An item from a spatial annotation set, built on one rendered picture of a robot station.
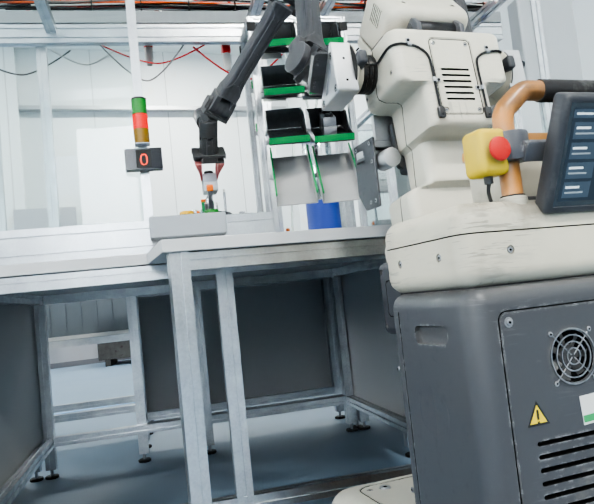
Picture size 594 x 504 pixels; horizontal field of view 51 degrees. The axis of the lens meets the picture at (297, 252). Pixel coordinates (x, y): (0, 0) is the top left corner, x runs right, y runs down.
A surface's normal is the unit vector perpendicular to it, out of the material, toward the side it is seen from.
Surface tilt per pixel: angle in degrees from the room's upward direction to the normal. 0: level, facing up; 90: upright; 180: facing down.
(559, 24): 90
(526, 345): 90
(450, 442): 90
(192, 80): 90
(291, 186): 45
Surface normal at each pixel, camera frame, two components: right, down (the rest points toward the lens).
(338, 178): -0.04, -0.76
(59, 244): 0.22, -0.09
